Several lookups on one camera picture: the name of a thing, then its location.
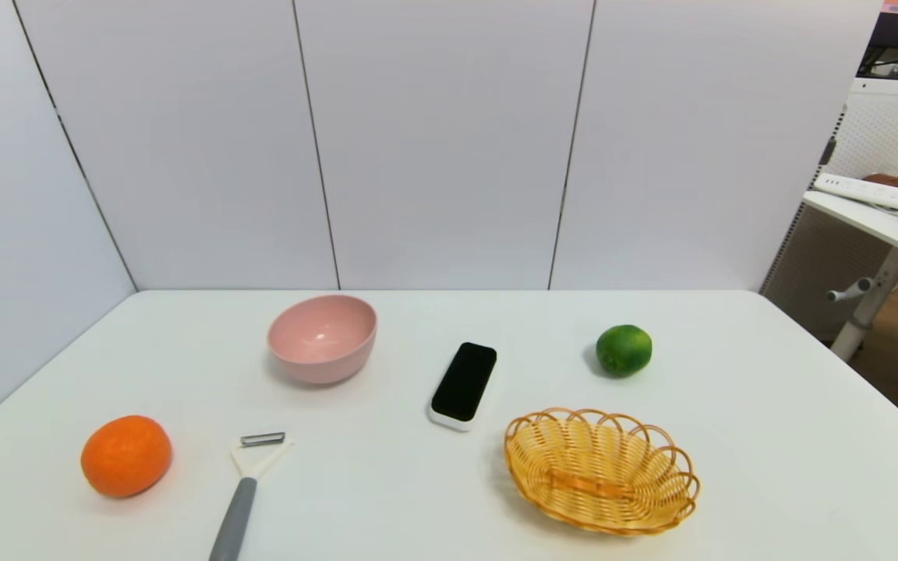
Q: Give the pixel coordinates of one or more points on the black and white flat device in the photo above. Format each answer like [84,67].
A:
[464,382]

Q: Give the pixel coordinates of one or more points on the pink bowl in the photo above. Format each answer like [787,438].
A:
[323,343]

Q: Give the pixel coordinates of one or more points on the green lime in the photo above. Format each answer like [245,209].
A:
[624,351]

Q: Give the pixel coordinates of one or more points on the yellow wicker basket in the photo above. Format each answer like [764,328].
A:
[601,471]

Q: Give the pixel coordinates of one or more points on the orange fruit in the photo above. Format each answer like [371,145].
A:
[125,456]

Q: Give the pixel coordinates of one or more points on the white power strip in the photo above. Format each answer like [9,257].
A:
[862,190]

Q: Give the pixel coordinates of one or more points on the white desk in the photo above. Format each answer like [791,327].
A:
[878,226]

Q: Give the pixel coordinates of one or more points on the white perforated panel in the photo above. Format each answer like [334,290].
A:
[878,132]

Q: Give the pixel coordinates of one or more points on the brown cloth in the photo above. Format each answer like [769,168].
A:
[893,181]

